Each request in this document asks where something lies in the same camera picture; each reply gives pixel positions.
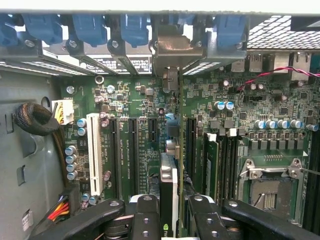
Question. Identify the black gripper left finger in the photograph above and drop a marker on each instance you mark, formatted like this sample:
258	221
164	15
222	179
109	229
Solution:
146	220

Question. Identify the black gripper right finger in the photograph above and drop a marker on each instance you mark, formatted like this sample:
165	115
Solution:
207	220

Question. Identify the RAM slot with white clip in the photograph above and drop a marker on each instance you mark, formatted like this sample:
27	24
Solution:
231	165
211	167

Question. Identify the CPU socket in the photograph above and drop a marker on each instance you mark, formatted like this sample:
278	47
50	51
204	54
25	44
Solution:
272	192

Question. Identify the metal socket locking lever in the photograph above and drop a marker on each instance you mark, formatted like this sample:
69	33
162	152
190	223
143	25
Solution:
267	170

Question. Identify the white expansion slot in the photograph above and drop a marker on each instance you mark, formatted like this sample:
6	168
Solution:
95	155

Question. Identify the short black expansion slot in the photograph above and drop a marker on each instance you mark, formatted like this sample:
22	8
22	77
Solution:
152	128

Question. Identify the green motherboard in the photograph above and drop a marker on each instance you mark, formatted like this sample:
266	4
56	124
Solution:
140	100

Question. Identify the open PC case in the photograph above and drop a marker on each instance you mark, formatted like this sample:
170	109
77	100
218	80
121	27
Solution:
25	162

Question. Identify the white power connector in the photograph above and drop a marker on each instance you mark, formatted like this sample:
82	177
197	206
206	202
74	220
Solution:
65	112

